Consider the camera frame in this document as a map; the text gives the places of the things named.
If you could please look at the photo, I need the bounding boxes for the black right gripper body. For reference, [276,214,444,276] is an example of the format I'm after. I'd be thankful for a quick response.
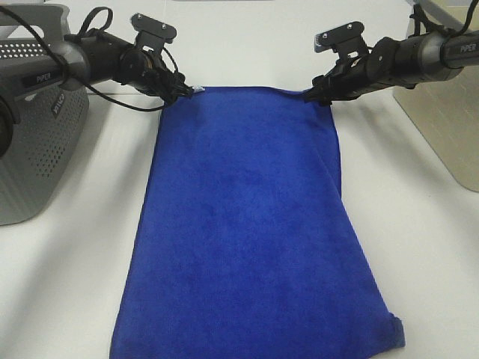
[303,54,378,105]

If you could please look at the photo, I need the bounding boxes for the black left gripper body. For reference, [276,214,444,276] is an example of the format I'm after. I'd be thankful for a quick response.
[118,48,187,103]

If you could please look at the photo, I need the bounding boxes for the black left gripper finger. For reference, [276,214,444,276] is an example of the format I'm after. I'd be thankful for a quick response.
[182,86,195,98]

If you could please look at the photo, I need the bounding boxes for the blue microfibre towel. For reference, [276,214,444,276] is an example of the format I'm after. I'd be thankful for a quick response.
[109,88,406,358]

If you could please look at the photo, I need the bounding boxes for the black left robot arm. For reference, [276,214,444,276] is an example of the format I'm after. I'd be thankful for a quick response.
[1,31,194,153]

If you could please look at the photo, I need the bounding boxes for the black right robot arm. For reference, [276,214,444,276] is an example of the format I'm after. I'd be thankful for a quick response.
[304,31,478,106]

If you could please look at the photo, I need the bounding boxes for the beige storage box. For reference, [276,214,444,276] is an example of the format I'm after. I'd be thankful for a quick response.
[392,0,479,194]

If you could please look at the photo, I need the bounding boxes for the grey perforated plastic basket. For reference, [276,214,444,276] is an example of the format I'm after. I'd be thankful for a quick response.
[1,4,89,225]

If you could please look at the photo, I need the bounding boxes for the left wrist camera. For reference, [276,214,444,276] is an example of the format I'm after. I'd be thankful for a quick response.
[130,13,177,52]

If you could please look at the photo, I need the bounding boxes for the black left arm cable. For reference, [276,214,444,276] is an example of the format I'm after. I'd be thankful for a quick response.
[0,7,180,112]

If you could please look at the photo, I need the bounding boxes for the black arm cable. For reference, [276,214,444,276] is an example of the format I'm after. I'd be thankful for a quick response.
[0,7,180,112]
[409,0,479,38]

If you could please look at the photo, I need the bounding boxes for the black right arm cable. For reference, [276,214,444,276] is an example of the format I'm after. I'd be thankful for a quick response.
[409,0,479,38]

